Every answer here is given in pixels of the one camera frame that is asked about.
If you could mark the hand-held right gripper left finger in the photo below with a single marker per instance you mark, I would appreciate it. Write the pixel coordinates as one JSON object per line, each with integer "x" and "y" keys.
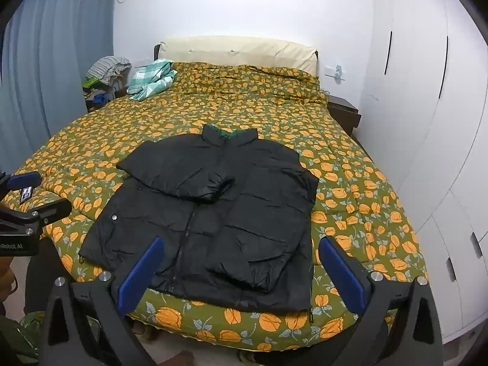
{"x": 140, "y": 274}

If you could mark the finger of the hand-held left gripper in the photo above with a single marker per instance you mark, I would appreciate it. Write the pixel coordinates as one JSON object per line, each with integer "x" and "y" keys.
{"x": 45, "y": 211}
{"x": 23, "y": 181}

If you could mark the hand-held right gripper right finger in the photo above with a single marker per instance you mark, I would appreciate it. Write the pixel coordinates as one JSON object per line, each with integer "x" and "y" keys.
{"x": 343, "y": 274}

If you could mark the black puffer jacket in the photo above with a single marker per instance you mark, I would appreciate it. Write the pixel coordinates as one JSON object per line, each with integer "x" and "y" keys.
{"x": 236, "y": 206}

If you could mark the pile of clothes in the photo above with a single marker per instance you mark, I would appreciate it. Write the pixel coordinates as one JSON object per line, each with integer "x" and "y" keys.
{"x": 103, "y": 78}

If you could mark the green bag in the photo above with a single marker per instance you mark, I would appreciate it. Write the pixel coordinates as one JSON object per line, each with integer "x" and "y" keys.
{"x": 17, "y": 337}

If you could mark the blue curtain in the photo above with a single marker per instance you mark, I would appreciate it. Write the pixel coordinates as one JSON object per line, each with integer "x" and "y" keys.
{"x": 49, "y": 53}

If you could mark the bed with floral quilt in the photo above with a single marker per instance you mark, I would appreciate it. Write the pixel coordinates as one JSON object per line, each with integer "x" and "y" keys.
{"x": 160, "y": 129}

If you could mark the dark wooden nightstand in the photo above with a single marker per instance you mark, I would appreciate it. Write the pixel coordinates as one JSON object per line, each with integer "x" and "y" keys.
{"x": 345, "y": 112}

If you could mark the green checked cloth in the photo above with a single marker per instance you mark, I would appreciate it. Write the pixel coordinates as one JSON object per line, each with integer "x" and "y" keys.
{"x": 150, "y": 78}

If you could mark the white wardrobe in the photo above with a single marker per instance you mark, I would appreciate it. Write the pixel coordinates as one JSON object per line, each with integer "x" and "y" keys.
{"x": 430, "y": 114}

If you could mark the white wall socket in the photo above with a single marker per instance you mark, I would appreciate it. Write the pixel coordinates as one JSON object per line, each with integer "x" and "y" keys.
{"x": 335, "y": 72}

